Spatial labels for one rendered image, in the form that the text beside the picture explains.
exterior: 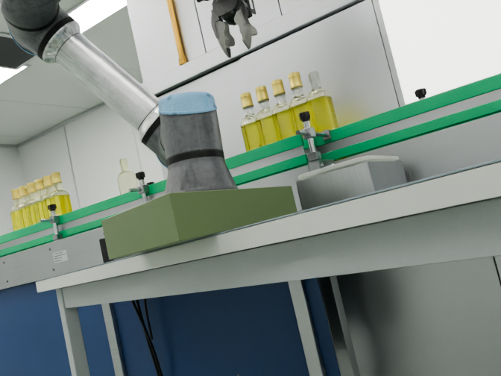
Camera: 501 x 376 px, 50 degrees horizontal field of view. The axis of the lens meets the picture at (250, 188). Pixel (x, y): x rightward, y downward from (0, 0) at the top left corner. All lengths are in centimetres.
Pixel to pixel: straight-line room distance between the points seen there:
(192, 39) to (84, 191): 520
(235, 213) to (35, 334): 148
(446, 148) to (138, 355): 115
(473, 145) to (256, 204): 59
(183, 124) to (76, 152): 613
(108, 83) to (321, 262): 66
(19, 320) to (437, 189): 196
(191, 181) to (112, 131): 564
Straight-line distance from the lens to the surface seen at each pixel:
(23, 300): 230
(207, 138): 104
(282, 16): 178
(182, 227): 84
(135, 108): 121
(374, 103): 159
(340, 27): 167
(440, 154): 134
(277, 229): 76
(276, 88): 158
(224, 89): 189
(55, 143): 748
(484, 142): 132
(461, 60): 154
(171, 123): 106
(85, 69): 124
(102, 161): 678
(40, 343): 226
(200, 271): 102
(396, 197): 62
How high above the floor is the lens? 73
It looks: 5 degrees up
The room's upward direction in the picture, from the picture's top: 13 degrees counter-clockwise
